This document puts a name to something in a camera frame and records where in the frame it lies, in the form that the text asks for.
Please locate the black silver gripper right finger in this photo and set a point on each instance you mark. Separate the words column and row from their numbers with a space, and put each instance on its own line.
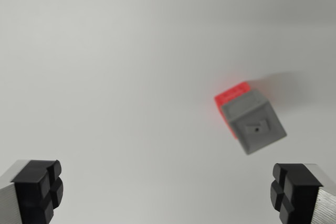
column 296, row 192

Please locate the black silver gripper left finger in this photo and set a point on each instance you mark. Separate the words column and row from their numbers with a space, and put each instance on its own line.
column 34, row 190

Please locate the grey embossed cube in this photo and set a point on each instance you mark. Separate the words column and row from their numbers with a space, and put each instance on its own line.
column 256, row 127

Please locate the red embossed cube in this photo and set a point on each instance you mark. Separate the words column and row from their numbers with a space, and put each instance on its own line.
column 231, row 95

